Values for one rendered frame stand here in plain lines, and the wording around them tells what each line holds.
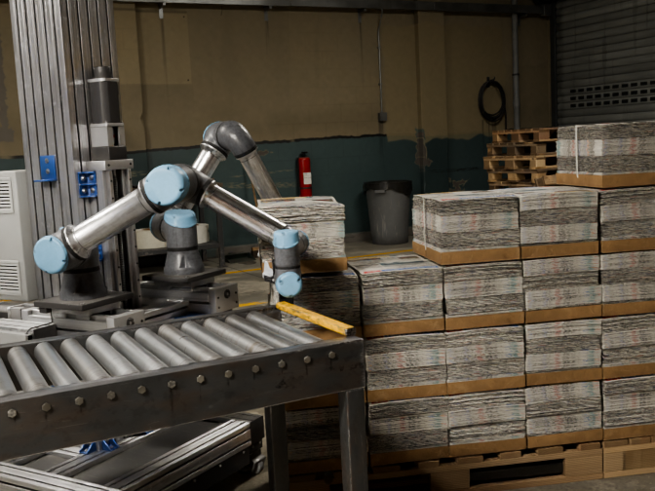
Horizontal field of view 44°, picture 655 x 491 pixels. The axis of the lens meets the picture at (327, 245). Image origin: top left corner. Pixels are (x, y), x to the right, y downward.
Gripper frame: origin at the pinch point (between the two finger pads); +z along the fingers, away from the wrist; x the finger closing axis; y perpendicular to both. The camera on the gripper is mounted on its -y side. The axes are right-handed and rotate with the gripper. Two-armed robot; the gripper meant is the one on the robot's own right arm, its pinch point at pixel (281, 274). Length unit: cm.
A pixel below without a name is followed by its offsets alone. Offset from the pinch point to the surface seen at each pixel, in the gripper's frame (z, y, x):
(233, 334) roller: -58, -6, 17
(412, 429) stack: 5, -59, -43
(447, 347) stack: 4, -30, -57
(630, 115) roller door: 712, 58, -490
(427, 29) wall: 781, 178, -252
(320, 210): 3.5, 20.0, -14.1
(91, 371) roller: -84, -6, 49
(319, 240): 3.7, 10.2, -13.4
